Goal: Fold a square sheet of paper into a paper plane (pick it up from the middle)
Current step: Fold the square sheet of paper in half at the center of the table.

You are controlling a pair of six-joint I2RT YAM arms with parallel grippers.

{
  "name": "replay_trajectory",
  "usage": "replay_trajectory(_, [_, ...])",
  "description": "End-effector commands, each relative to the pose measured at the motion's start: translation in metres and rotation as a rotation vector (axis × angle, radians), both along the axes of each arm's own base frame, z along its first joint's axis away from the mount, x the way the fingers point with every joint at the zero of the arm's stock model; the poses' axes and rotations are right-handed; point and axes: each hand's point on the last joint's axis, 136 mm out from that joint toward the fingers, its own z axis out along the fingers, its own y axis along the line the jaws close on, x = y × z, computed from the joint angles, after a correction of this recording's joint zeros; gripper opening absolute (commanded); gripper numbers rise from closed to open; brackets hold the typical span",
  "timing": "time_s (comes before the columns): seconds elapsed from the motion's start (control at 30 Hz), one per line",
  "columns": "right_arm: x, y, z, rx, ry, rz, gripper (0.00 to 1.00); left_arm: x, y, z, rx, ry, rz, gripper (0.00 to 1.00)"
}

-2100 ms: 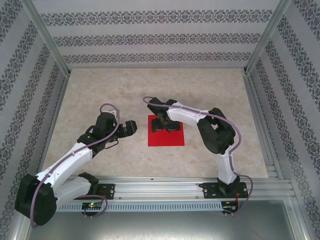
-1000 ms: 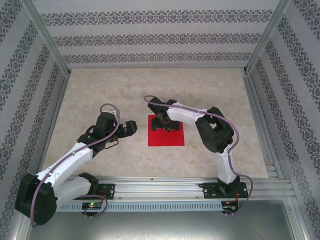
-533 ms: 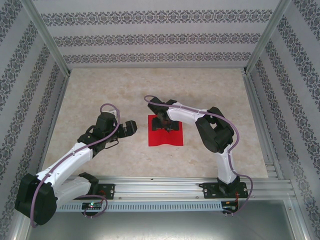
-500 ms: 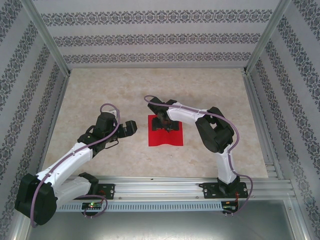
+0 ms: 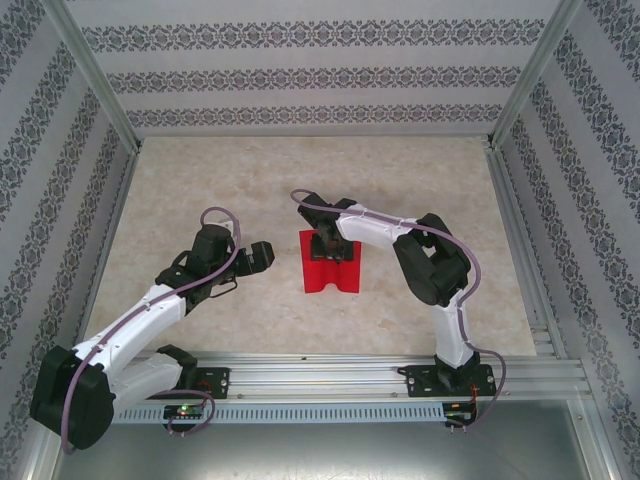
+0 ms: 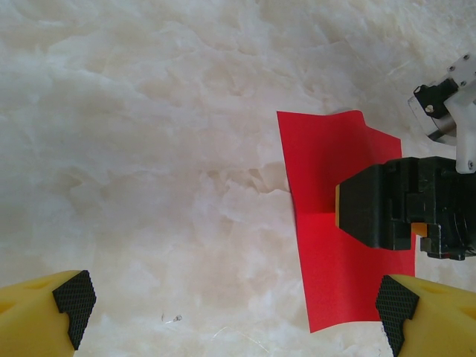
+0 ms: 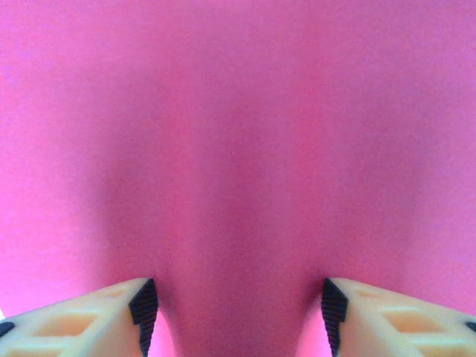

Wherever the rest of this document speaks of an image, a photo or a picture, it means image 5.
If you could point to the red paper sheet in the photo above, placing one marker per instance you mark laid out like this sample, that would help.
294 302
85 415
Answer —
325 277

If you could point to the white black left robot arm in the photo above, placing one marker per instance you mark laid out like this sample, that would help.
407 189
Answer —
130 320

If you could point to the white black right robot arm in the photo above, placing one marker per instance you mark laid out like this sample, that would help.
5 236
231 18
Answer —
375 230

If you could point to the grey sheet metal panel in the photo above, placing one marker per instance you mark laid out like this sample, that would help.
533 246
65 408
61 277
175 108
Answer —
320 455

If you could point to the circuit board with green light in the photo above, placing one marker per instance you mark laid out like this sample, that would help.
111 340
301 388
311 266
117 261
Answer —
182 411

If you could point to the small dark circuit board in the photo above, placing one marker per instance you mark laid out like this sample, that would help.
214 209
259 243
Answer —
457 407

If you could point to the aluminium side rail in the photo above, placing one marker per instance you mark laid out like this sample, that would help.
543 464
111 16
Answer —
118 200
509 200

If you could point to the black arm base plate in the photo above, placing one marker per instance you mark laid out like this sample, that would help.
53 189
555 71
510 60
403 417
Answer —
422 382
215 382

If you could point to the aluminium mounting rail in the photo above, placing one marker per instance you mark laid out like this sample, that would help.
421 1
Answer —
320 375

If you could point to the aluminium frame post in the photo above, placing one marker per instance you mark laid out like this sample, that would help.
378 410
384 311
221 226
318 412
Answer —
530 75
98 75

